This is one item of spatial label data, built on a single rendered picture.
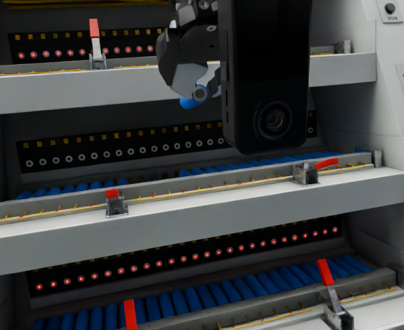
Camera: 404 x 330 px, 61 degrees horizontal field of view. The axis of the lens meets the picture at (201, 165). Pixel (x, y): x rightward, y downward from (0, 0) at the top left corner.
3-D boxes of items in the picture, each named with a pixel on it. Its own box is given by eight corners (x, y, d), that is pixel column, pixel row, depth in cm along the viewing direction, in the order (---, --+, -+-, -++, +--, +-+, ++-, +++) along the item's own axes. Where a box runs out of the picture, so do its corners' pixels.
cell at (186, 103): (177, 105, 39) (188, 97, 33) (183, 90, 39) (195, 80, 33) (191, 112, 40) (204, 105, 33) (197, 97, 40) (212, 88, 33)
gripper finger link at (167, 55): (201, 66, 30) (237, 2, 22) (204, 85, 30) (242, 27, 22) (148, 67, 29) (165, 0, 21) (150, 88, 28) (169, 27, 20)
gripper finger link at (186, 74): (180, 51, 35) (205, -11, 27) (189, 105, 34) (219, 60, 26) (150, 52, 34) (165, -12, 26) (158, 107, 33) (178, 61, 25)
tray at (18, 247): (411, 201, 51) (412, 137, 50) (-43, 283, 38) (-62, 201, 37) (330, 176, 71) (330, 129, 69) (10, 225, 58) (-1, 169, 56)
